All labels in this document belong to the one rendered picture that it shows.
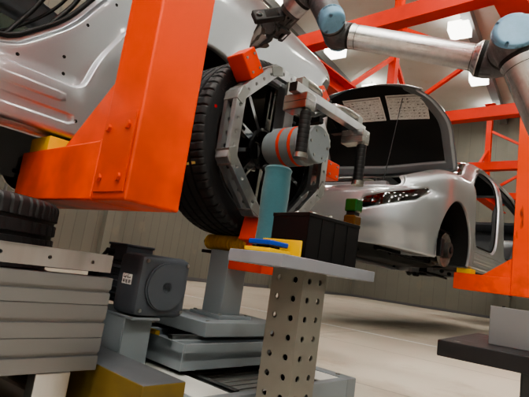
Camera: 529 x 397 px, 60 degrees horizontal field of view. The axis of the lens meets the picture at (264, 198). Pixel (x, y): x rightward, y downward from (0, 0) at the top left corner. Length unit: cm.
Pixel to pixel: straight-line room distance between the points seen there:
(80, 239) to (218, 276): 650
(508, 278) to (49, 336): 429
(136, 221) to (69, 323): 762
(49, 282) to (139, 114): 43
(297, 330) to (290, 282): 12
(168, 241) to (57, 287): 822
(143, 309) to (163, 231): 787
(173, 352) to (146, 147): 62
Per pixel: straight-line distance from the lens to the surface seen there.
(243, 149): 162
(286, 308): 116
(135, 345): 142
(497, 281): 491
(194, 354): 143
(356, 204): 139
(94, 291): 118
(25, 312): 111
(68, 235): 796
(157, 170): 115
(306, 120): 137
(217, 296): 166
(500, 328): 144
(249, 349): 160
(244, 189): 147
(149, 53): 120
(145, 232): 889
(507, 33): 148
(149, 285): 133
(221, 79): 156
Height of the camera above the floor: 40
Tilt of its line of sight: 9 degrees up
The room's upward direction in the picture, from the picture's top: 8 degrees clockwise
